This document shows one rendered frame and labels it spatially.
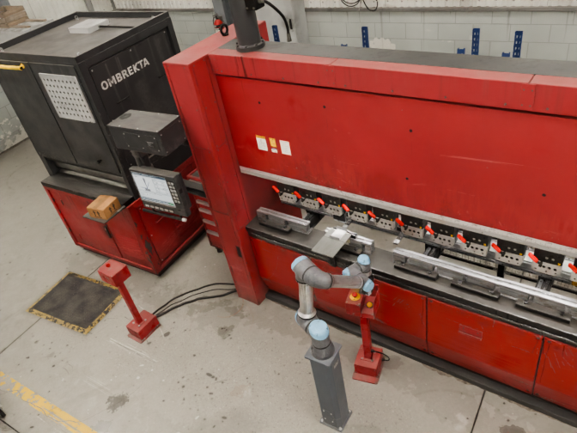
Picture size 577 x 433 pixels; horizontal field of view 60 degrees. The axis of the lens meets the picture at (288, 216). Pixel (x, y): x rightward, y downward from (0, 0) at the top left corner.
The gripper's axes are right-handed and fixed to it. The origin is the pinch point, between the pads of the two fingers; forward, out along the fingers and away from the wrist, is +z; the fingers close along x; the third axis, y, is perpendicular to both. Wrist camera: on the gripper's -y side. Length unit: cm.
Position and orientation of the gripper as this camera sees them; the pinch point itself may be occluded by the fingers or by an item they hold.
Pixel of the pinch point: (367, 295)
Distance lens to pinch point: 344.9
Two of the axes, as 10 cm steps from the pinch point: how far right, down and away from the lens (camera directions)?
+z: 2.0, 7.3, 6.6
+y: 3.5, -6.8, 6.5
